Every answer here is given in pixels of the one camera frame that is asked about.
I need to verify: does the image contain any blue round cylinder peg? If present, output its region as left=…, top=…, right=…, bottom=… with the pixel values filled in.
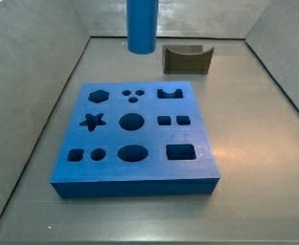
left=127, top=0, right=159, bottom=55

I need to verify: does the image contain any blue shape sorter board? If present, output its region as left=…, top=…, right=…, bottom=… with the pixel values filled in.
left=50, top=81, right=221, bottom=198

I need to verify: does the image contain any dark olive curved cradle block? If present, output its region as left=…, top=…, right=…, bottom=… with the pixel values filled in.
left=163, top=45, right=214, bottom=75

